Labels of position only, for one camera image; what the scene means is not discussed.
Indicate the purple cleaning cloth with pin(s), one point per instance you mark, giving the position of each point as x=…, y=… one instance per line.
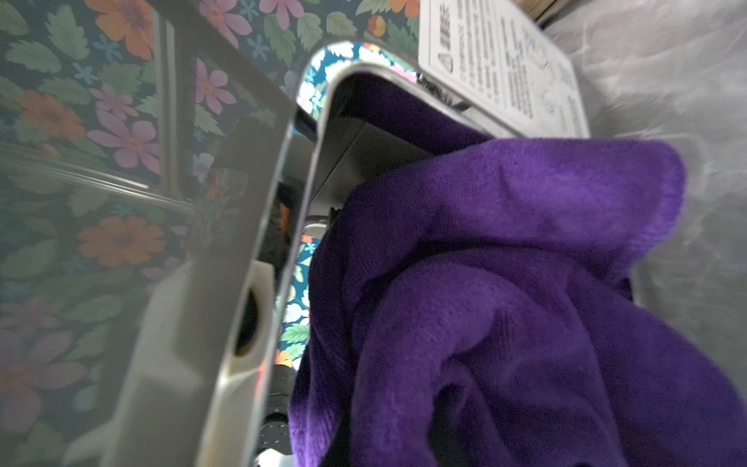
x=489, y=285

